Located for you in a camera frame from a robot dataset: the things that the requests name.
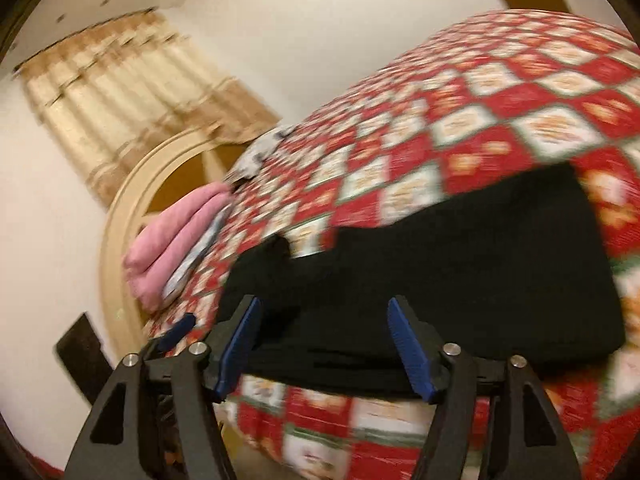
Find cream round headboard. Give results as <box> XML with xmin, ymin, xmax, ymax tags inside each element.
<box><xmin>99</xmin><ymin>126</ymin><xmax>263</xmax><ymax>361</ymax></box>

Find grey patterned pillow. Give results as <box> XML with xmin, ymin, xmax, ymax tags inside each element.
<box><xmin>162</xmin><ymin>205</ymin><xmax>233</xmax><ymax>303</ymax></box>
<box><xmin>227</xmin><ymin>127</ymin><xmax>296</xmax><ymax>186</ymax></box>

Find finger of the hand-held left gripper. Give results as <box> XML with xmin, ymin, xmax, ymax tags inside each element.
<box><xmin>142</xmin><ymin>312</ymin><xmax>198</xmax><ymax>359</ymax></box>

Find red checked printed bedspread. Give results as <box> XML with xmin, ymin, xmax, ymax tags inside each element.
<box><xmin>142</xmin><ymin>7</ymin><xmax>640</xmax><ymax>480</ymax></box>

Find black pants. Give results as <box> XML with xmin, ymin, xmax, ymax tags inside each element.
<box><xmin>215</xmin><ymin>162</ymin><xmax>628</xmax><ymax>400</ymax></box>

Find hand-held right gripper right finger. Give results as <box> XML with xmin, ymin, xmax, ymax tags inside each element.
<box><xmin>386</xmin><ymin>295</ymin><xmax>584</xmax><ymax>480</ymax></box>

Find beige patterned curtain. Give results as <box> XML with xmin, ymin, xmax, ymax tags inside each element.
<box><xmin>19</xmin><ymin>11</ymin><xmax>282</xmax><ymax>209</ymax></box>

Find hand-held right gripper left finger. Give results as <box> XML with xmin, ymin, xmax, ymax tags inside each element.
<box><xmin>65</xmin><ymin>294</ymin><xmax>264</xmax><ymax>480</ymax></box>

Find dark flat board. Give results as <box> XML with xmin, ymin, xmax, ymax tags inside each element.
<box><xmin>54</xmin><ymin>311</ymin><xmax>120</xmax><ymax>407</ymax></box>

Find pink folded blanket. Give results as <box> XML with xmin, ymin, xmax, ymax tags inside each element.
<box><xmin>122</xmin><ymin>182</ymin><xmax>233</xmax><ymax>309</ymax></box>

